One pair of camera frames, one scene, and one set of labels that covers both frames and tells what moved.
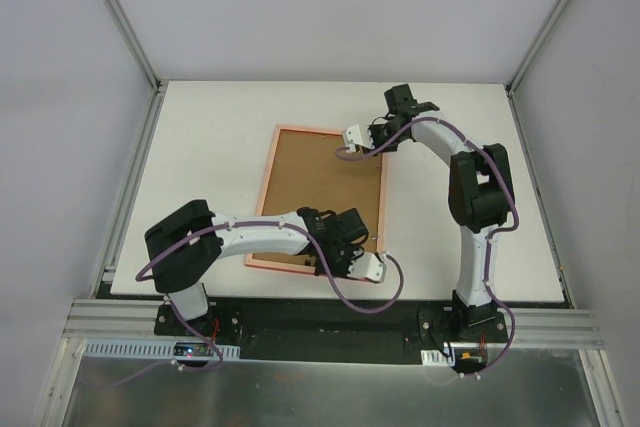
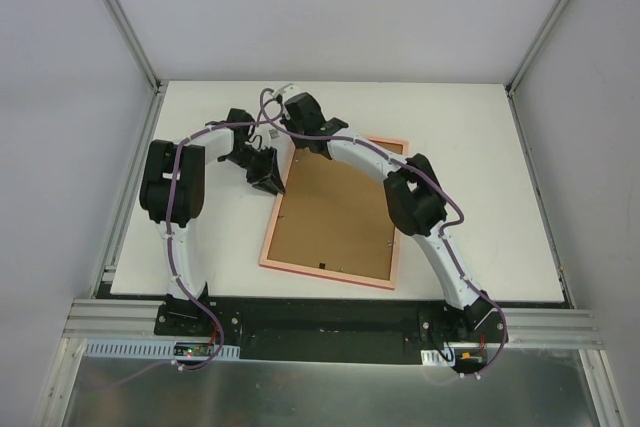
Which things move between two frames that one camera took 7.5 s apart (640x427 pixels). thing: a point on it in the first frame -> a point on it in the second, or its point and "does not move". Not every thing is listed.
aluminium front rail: x=88 y=318 does not move
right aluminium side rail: x=560 y=269 does not move
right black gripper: x=376 y=133 -> x=326 y=128
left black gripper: x=338 y=260 -> x=258 y=167
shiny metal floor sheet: x=517 y=388 does not move
